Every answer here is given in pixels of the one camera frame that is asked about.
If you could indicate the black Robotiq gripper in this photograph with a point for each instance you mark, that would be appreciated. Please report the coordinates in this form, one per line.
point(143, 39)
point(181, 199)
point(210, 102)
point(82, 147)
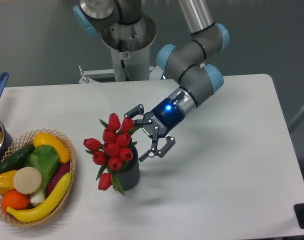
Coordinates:
point(157, 124)

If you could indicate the red tulip bouquet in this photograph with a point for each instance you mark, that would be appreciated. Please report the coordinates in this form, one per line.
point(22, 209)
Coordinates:
point(115, 149)

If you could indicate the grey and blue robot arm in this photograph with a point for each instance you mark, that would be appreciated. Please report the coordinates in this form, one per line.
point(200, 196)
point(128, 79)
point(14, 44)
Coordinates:
point(186, 65)

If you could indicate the dark grey ribbed vase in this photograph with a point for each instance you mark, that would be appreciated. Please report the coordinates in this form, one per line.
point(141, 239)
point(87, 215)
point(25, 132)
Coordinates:
point(126, 177)

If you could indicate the purple sweet potato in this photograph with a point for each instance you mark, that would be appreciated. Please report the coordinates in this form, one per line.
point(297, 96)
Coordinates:
point(63, 169)

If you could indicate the yellow squash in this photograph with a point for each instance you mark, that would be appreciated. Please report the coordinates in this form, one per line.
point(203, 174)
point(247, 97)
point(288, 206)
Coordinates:
point(44, 138)

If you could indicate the green bok choy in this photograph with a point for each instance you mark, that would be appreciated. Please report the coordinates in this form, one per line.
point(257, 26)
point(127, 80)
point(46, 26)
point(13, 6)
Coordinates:
point(46, 160)

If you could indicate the yellow banana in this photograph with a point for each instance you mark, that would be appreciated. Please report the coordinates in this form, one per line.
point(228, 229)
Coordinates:
point(47, 206)

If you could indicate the woven wicker basket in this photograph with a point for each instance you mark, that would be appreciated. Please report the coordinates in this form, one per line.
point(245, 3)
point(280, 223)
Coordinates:
point(25, 140)

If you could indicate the beige round disc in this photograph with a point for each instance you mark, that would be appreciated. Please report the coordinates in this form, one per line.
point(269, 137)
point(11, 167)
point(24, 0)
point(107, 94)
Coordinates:
point(27, 180)

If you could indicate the green cucumber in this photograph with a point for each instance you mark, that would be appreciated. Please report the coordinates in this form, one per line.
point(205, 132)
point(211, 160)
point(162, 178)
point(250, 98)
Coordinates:
point(16, 160)

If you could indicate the orange fruit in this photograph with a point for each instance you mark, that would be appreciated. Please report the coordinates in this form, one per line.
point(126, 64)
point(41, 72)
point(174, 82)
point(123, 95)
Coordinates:
point(15, 200)

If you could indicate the yellow bell pepper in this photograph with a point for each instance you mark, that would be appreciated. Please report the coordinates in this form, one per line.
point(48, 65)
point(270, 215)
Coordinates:
point(7, 181)

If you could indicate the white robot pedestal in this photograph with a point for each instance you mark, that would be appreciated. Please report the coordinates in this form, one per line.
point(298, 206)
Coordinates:
point(129, 46)

